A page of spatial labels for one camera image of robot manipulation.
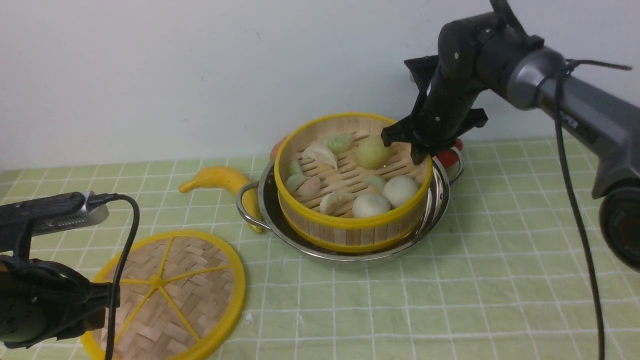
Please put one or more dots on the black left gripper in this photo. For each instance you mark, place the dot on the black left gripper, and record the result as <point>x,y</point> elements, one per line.
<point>51,300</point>

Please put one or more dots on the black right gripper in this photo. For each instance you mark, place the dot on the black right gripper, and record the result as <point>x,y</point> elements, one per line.
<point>442,112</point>

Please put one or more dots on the bamboo steamer basket yellow rim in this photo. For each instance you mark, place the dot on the bamboo steamer basket yellow rim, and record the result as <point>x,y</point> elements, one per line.
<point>340,231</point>

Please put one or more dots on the woven bamboo steamer lid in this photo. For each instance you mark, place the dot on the woven bamboo steamer lid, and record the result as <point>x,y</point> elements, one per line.
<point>182,294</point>

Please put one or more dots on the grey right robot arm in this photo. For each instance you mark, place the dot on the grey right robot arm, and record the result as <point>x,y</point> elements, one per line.
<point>492,52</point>

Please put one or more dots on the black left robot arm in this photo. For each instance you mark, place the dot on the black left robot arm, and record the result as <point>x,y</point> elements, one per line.
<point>5,303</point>

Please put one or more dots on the stainless steel pot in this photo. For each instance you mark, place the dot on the stainless steel pot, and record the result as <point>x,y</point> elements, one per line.
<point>273,220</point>

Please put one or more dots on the red bell pepper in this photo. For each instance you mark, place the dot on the red bell pepper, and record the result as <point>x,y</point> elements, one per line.
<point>449,158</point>

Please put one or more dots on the yellow-green round bun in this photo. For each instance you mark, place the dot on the yellow-green round bun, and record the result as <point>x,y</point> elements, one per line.
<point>371,153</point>

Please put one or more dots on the white round bun right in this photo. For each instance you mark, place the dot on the white round bun right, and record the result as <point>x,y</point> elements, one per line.
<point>400,189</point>

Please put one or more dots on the white round bun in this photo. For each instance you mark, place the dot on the white round bun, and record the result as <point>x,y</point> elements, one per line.
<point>370,205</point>
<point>400,189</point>

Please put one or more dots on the pale green dumpling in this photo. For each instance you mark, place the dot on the pale green dumpling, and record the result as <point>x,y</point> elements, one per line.
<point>376,182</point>

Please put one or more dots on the green dumpling top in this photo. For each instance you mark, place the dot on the green dumpling top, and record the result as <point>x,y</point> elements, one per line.
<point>338,143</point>

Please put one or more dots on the white round bun left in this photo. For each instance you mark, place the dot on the white round bun left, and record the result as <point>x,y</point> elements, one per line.
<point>370,205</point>

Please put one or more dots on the white dumpling top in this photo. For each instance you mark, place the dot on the white dumpling top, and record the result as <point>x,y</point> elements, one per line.
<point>322,154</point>

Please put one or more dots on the white dumpling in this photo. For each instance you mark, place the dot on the white dumpling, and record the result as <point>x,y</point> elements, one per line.
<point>322,154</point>
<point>333,201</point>

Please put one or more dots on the white dumpling bottom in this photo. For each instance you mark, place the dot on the white dumpling bottom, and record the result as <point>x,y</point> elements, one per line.
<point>333,201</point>

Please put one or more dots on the pink green dumpling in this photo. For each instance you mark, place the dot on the pink green dumpling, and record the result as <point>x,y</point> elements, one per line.
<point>305,187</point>

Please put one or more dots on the small green dumpling left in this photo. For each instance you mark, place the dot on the small green dumpling left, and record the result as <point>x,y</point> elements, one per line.
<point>294,168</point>

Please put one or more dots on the orange fruit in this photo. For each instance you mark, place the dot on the orange fruit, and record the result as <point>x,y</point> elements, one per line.
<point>274,151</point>

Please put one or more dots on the green checkered tablecloth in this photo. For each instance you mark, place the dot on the green checkered tablecloth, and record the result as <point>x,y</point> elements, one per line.
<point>502,277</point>

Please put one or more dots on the yellow banana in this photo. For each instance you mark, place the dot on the yellow banana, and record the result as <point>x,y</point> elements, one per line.
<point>234,182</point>

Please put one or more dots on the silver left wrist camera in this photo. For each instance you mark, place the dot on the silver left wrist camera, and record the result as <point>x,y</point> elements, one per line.
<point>21,221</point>

